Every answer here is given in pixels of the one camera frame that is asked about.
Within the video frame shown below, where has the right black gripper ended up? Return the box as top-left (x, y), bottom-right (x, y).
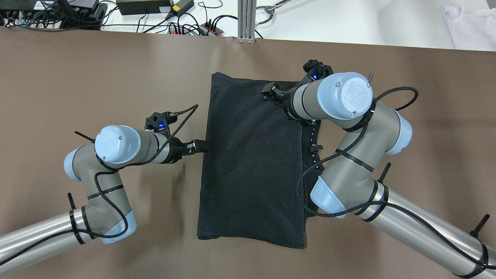
top-left (260, 82), bottom-right (307, 125)

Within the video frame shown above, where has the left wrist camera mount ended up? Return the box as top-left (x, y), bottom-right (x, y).
top-left (144, 112), bottom-right (177, 138)

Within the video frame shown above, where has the black electronics box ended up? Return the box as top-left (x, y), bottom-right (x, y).
top-left (0, 0), bottom-right (108, 30)

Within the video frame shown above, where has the black power adapter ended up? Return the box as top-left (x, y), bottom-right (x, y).
top-left (115, 0), bottom-right (175, 16)

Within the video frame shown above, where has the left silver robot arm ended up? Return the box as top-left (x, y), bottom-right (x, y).
top-left (1, 125), bottom-right (206, 274)

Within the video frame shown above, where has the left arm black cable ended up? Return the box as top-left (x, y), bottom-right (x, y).
top-left (0, 104), bottom-right (199, 264)

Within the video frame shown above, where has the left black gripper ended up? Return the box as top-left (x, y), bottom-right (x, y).
top-left (167, 138), bottom-right (208, 164)

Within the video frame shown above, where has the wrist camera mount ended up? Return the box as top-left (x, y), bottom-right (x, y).
top-left (302, 59), bottom-right (334, 84)
top-left (144, 112), bottom-right (177, 138)

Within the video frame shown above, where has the black red power strip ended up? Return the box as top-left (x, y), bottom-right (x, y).
top-left (165, 22), bottom-right (225, 37)

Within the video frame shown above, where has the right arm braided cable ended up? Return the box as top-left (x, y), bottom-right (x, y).
top-left (296, 87), bottom-right (496, 272)

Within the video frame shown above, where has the black printed t-shirt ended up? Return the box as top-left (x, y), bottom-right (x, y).
top-left (197, 72), bottom-right (323, 249)

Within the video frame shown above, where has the white folded cloth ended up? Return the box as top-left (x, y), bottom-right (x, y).
top-left (441, 5), bottom-right (496, 52)

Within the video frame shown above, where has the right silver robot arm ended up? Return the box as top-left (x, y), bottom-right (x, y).
top-left (261, 71), bottom-right (495, 279)

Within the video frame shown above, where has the aluminium frame post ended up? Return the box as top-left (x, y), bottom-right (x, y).
top-left (237, 0), bottom-right (257, 44)

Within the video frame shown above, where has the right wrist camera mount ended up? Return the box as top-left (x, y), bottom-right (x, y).
top-left (302, 59), bottom-right (334, 84)

